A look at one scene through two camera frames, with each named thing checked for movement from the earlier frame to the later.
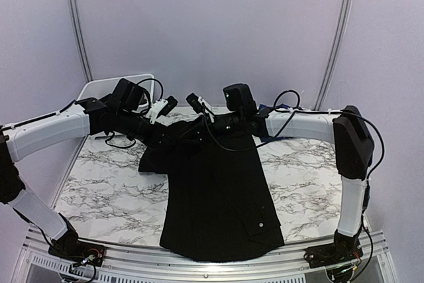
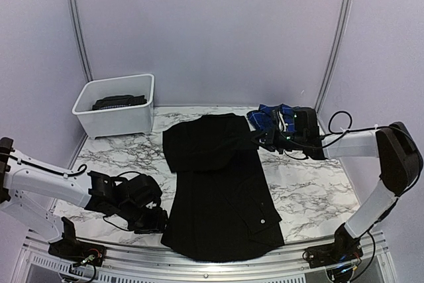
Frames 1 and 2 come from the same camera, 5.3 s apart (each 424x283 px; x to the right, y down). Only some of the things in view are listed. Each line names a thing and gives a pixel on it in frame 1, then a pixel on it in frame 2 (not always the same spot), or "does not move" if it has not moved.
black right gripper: x=209 y=127 to x=270 y=142
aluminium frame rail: x=371 y=262 does not move
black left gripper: x=154 y=138 to x=156 y=225
